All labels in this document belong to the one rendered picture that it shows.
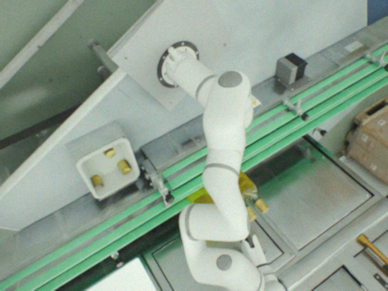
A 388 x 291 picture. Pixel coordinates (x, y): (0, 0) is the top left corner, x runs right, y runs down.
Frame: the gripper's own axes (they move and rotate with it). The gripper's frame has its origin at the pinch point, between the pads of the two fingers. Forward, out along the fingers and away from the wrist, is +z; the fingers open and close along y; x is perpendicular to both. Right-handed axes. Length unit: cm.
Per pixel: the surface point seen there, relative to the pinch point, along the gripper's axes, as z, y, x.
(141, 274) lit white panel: 0.8, -12.3, 38.0
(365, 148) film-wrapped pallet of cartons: 155, -267, -256
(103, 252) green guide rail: 9.6, -3.1, 48.3
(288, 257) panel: -11.4, -12.2, -14.2
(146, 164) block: 26.9, 15.4, 24.5
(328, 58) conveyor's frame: 53, 15, -63
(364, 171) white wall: 144, -313, -265
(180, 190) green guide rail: 18.1, 6.2, 15.8
